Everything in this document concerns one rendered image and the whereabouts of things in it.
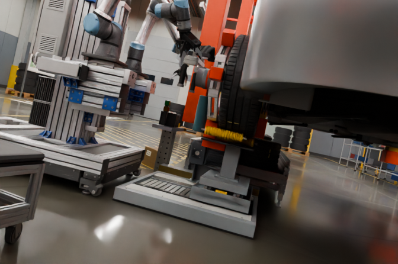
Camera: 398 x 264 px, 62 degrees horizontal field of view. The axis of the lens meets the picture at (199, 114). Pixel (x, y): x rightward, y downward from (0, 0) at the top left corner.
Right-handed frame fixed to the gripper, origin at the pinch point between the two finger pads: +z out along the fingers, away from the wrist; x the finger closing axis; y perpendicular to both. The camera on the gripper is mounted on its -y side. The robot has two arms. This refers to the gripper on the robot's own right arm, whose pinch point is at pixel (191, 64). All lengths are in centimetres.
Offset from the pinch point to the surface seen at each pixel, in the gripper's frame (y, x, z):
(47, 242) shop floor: -36, 100, 33
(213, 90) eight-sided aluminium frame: -3.3, -10.8, 19.5
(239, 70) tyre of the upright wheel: -14.7, -22.4, 7.5
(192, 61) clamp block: 18.7, -13.2, 5.7
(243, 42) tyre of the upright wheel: -3.3, -37.2, -3.4
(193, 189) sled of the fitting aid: -13, 19, 71
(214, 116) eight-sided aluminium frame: 0.3, -12.4, 38.7
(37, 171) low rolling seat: -34, 94, 5
